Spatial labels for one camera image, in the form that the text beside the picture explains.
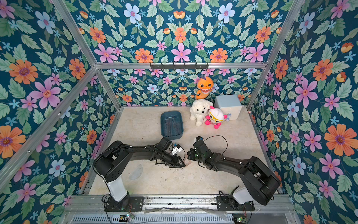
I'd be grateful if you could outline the teal plastic storage box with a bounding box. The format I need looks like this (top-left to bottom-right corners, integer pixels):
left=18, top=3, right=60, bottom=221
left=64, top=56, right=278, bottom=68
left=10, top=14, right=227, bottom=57
left=160, top=111, right=184, bottom=140

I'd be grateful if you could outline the small pink triangle ruler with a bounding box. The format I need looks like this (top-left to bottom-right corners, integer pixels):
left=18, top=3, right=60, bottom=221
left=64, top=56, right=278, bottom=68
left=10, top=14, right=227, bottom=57
left=184, top=158, right=192, bottom=166

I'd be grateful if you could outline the orange dinosaur plush toy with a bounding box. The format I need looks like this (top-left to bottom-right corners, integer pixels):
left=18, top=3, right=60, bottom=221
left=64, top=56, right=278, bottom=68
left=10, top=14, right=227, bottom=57
left=195, top=76, right=213, bottom=100

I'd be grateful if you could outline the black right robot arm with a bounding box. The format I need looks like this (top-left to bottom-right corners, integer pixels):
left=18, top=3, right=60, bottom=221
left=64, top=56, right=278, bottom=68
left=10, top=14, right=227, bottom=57
left=187, top=140, right=280, bottom=205

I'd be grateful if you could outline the black hook rail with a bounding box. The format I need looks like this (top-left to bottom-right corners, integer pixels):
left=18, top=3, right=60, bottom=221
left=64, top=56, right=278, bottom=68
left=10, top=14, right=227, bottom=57
left=150, top=63, right=209, bottom=70

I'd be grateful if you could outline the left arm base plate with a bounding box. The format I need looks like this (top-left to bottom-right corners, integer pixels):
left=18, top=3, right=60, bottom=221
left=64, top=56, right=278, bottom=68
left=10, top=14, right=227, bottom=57
left=104, top=196, right=144, bottom=212

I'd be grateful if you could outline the pink white doll plush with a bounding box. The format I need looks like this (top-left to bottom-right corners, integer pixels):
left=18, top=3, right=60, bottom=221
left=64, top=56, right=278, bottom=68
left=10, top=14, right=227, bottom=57
left=204, top=106, right=229, bottom=129

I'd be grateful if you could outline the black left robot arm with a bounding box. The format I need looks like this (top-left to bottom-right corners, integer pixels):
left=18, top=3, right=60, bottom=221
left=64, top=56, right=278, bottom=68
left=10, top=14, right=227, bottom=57
left=93, top=137, right=186, bottom=203

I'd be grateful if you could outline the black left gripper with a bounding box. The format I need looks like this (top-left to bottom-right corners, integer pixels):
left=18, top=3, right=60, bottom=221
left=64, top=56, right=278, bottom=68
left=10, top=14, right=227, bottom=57
left=159, top=151, right=186, bottom=169

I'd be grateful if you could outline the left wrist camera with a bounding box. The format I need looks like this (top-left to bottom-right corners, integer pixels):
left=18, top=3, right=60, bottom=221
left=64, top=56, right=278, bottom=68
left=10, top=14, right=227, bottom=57
left=160, top=137, right=184, bottom=155

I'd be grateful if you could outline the light blue small cabinet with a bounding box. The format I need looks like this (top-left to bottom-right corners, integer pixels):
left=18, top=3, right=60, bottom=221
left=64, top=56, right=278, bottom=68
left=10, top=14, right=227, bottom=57
left=214, top=95, right=242, bottom=120

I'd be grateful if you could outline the clear protractor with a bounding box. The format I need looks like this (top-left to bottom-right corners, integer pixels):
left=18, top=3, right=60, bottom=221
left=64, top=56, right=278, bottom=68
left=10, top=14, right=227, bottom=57
left=129, top=164, right=143, bottom=180

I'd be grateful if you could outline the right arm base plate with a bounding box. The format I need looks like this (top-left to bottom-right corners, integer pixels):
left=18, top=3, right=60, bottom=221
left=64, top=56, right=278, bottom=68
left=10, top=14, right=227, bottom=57
left=216, top=195, right=255, bottom=212

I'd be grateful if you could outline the white dog plush toy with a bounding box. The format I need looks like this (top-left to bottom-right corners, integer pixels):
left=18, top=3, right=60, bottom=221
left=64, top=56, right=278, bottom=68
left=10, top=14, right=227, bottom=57
left=189, top=99, right=213, bottom=127

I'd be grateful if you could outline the clear stencil ruler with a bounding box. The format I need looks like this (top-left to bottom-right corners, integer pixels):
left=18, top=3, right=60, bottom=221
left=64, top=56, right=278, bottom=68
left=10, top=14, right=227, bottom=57
left=173, top=118, right=181, bottom=136

